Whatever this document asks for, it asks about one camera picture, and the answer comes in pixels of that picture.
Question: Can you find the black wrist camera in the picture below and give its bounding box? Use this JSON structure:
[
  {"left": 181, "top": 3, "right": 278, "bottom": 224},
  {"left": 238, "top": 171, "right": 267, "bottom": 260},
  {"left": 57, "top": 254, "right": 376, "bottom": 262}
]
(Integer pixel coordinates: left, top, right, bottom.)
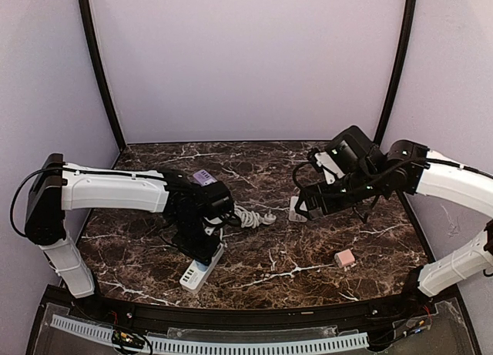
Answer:
[
  {"left": 194, "top": 181, "right": 234, "bottom": 223},
  {"left": 325, "top": 126, "right": 373, "bottom": 174}
]

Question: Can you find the black front table rail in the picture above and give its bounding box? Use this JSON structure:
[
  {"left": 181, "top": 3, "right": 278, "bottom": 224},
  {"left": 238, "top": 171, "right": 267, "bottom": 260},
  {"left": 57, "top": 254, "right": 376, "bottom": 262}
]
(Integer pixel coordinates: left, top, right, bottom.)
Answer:
[{"left": 72, "top": 295, "right": 437, "bottom": 336}]

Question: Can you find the black frame post left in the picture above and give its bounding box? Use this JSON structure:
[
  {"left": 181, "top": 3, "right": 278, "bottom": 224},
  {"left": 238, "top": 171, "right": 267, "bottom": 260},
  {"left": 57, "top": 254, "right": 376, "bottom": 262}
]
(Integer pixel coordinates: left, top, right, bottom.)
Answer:
[{"left": 78, "top": 0, "right": 126, "bottom": 152}]

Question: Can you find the purple power strip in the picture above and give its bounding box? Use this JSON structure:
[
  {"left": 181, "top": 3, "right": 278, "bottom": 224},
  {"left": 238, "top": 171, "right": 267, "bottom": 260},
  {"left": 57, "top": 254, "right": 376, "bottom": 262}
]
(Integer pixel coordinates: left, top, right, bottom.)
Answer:
[{"left": 193, "top": 169, "right": 216, "bottom": 186}]

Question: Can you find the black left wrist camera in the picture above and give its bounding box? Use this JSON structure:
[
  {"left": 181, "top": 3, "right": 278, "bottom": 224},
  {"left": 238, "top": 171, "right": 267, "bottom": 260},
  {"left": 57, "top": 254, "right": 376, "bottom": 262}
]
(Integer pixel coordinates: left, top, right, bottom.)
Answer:
[{"left": 194, "top": 181, "right": 234, "bottom": 223}]

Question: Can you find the white slotted cable duct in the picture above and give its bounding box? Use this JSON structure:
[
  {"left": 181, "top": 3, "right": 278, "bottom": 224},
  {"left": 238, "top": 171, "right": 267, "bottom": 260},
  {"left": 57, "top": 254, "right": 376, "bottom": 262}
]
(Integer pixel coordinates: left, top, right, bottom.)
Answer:
[{"left": 50, "top": 314, "right": 369, "bottom": 355}]

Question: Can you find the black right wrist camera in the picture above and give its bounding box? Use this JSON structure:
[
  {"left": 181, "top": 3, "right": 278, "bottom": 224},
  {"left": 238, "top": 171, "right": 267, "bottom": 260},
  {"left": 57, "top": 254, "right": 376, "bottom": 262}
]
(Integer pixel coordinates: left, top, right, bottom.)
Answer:
[{"left": 325, "top": 126, "right": 373, "bottom": 174}]

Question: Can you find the pink plug adapter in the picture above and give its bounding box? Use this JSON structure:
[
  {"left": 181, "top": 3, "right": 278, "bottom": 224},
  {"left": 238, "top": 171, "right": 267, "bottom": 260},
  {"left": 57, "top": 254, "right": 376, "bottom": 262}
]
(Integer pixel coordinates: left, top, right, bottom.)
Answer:
[{"left": 334, "top": 249, "right": 355, "bottom": 268}]

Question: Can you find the white cube socket adapter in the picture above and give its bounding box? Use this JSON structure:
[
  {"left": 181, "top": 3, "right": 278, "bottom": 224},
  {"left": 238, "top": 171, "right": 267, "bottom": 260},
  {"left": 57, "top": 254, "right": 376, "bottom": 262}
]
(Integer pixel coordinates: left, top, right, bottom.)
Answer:
[{"left": 288, "top": 196, "right": 307, "bottom": 223}]

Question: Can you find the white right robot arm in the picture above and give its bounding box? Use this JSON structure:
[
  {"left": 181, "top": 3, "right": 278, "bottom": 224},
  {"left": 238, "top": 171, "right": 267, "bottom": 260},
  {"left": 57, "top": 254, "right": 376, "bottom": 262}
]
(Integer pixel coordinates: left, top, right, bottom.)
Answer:
[{"left": 292, "top": 138, "right": 492, "bottom": 300}]

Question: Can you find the white power strip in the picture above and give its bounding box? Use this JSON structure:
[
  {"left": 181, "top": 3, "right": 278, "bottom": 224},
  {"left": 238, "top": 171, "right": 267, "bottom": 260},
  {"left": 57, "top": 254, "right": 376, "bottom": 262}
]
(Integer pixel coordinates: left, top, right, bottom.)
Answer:
[{"left": 179, "top": 243, "right": 224, "bottom": 294}]

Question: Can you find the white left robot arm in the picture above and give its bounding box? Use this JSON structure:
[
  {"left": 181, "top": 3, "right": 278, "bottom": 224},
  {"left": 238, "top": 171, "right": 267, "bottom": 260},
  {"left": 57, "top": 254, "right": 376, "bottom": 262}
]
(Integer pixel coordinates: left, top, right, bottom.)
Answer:
[{"left": 9, "top": 153, "right": 234, "bottom": 299}]

